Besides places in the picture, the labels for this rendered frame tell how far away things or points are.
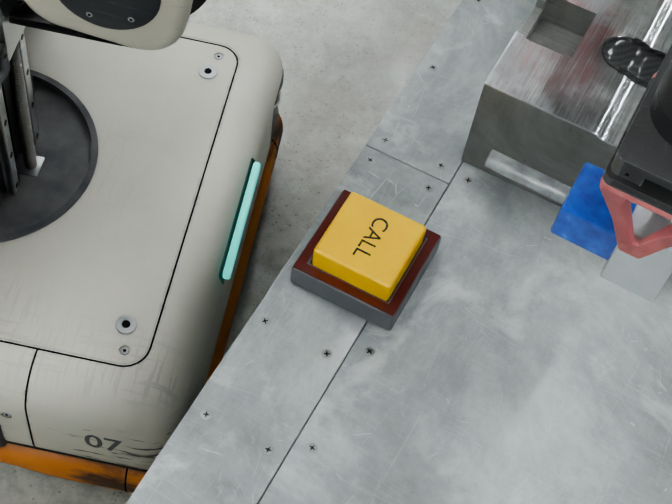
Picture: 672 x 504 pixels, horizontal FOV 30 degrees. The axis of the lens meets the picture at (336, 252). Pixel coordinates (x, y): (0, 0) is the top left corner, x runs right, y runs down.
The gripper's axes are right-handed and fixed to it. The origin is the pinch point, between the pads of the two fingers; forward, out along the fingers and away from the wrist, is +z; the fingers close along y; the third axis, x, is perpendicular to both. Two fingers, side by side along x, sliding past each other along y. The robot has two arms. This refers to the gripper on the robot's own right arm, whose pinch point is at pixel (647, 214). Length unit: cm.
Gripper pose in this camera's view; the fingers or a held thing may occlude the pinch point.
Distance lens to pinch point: 78.2
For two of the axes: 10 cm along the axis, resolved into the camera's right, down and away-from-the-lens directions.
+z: -1.1, 5.4, 8.3
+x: -8.8, -4.4, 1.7
